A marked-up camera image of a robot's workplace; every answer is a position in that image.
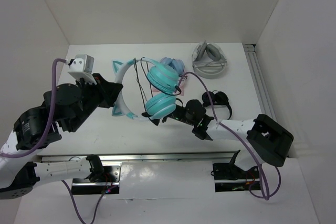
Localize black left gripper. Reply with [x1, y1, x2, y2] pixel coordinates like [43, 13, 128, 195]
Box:
[66, 72, 123, 132]

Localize black teal-headphone cable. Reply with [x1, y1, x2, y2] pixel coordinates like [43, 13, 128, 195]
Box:
[132, 56, 183, 120]

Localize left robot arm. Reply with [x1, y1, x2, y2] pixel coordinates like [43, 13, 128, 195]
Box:
[1, 73, 123, 199]

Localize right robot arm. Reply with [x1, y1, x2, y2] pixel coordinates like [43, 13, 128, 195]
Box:
[146, 100, 293, 178]

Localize pink blue cat-ear headphones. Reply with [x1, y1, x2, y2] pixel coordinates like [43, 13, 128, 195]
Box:
[146, 57, 185, 96]

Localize black headphones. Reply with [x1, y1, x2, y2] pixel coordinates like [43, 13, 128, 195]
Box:
[202, 90, 233, 120]

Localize white grey headphones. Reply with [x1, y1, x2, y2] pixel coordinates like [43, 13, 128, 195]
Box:
[192, 41, 227, 79]

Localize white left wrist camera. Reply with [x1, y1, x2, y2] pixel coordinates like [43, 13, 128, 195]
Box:
[68, 55, 97, 84]

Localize aluminium front rail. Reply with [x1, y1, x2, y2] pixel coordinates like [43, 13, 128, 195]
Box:
[40, 151, 241, 163]

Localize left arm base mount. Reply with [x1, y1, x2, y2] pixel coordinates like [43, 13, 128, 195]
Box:
[70, 160, 121, 195]

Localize white headphone cable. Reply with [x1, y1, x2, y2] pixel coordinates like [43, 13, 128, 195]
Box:
[193, 60, 228, 69]

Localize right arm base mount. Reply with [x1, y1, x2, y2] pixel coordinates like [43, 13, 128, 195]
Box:
[211, 151, 260, 193]

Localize aluminium side rail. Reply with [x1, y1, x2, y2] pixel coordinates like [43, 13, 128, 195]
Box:
[243, 44, 277, 121]

